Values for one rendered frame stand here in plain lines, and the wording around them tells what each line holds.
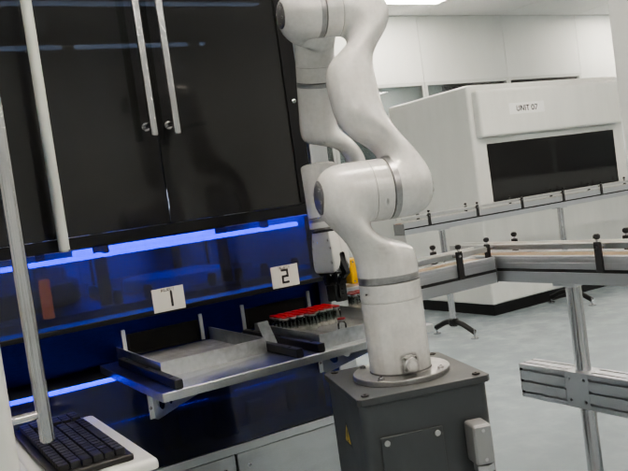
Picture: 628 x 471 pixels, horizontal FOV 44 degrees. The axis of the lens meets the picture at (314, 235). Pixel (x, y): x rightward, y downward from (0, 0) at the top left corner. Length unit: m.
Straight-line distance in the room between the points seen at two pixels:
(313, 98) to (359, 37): 0.25
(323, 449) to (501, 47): 7.47
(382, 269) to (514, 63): 8.03
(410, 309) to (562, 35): 8.71
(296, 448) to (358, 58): 1.14
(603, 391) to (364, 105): 1.42
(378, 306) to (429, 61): 7.19
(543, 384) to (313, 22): 1.64
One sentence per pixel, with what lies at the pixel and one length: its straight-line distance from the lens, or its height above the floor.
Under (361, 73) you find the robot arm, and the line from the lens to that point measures 1.55.
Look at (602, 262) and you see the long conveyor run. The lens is 2.47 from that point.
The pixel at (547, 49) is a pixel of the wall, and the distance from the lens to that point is 9.85.
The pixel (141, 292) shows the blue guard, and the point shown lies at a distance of 2.00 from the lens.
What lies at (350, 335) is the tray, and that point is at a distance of 1.83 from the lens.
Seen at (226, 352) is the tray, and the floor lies 0.90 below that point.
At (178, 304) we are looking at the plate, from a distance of 2.03.
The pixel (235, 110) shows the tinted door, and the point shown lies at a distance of 2.14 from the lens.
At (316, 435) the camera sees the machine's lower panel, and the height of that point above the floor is 0.56.
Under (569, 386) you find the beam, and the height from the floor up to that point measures 0.50.
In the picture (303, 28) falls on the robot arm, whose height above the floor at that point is 1.56.
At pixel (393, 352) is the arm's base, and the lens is 1.49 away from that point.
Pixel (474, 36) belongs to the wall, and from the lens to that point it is 9.08.
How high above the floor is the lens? 1.23
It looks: 3 degrees down
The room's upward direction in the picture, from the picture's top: 8 degrees counter-clockwise
